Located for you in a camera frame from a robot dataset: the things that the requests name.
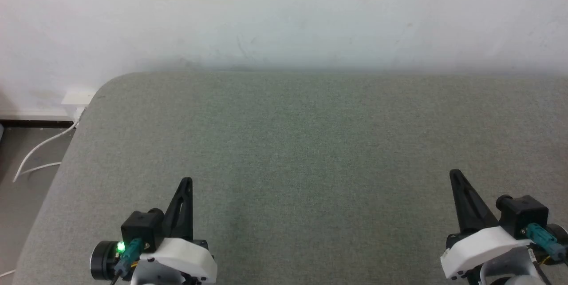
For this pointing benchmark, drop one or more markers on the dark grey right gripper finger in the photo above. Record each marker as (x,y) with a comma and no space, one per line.
(470,211)

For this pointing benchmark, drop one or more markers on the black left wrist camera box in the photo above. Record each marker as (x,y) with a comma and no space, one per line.
(142,229)

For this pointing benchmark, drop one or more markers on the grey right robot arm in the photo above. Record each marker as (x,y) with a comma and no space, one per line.
(514,269)

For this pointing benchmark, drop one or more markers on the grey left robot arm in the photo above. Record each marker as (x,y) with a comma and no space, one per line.
(155,276)

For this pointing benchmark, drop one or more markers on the black wrist cylinder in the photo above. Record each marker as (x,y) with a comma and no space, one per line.
(560,231)
(102,262)

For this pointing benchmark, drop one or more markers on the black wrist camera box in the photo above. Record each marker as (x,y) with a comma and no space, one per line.
(523,211)
(142,229)

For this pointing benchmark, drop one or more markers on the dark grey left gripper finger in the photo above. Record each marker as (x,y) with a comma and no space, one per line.
(183,214)

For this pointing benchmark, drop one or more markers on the black right wrist cylinder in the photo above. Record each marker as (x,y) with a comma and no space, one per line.
(560,231)

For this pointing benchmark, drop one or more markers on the black left wrist cylinder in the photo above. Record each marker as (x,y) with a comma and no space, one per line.
(102,262)

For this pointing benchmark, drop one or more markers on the black baseboard strip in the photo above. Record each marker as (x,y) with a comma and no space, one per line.
(35,123)

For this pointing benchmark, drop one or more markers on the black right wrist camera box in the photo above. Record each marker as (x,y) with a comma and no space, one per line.
(523,211)

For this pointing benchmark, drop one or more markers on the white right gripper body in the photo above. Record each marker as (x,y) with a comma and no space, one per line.
(481,247)

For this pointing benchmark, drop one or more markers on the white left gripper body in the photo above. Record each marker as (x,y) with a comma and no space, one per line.
(186,256)

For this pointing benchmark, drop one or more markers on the white wall socket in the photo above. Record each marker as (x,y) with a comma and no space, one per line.
(77,97)

